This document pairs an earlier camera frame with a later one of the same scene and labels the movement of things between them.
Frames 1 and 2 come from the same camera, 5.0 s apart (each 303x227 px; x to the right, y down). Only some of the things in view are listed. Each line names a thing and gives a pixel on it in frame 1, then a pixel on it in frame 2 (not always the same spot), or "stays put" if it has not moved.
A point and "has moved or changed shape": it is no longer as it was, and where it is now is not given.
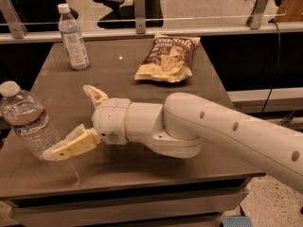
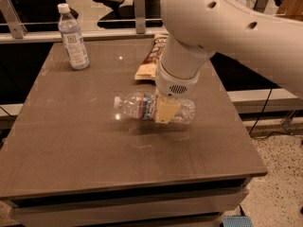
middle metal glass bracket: (139, 10) stays put
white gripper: (110, 121) to (174, 85)
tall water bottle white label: (72, 38) stays put
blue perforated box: (238, 221) stays put
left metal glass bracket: (15, 23) stays put
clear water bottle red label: (27, 119) has moved or changed shape
